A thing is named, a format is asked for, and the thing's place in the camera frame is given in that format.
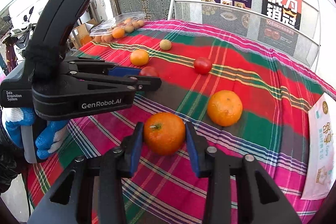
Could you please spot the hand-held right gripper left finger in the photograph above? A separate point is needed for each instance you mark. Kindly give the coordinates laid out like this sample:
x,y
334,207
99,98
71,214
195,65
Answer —
x,y
136,150

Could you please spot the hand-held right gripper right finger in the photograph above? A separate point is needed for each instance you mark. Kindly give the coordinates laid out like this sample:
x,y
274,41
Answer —
x,y
193,153

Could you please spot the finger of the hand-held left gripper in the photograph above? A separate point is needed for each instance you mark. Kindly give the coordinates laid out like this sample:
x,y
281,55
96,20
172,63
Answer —
x,y
123,71
147,83

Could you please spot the red tomato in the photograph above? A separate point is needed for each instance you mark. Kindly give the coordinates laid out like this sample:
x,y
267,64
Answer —
x,y
149,71
202,65

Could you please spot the small orange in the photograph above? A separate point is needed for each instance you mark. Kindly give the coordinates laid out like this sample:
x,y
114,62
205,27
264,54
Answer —
x,y
139,57
118,32

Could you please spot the orange with stem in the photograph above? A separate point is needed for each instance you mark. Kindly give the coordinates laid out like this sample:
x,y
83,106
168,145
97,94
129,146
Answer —
x,y
164,133

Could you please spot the green kiwi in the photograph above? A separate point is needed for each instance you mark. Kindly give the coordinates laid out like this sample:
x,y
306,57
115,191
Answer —
x,y
165,44

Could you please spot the large orange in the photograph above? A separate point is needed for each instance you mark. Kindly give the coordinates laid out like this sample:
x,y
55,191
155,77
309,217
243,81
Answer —
x,y
225,108

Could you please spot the person's left hand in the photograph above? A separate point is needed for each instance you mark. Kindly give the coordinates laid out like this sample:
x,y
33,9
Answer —
x,y
50,140

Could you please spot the red plaid tablecloth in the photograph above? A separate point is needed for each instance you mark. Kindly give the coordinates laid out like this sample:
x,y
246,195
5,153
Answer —
x,y
183,187

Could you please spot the clear plastic container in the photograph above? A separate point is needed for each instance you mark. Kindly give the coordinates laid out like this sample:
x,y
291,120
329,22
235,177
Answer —
x,y
110,23

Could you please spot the cardboard boxes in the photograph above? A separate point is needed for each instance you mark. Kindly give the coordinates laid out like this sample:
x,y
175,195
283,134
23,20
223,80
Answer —
x,y
84,28

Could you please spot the parked scooter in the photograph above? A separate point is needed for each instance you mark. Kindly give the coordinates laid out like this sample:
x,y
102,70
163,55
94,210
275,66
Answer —
x,y
21,35

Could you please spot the white pink tissue pack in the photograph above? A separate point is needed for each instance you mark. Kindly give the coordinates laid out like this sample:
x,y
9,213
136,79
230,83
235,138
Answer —
x,y
319,150

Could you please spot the red and black book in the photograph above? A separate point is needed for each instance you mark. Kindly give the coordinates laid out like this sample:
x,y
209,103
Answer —
x,y
282,6

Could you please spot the white metal mesh rack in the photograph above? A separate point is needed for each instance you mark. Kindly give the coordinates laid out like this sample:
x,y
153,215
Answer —
x,y
309,40

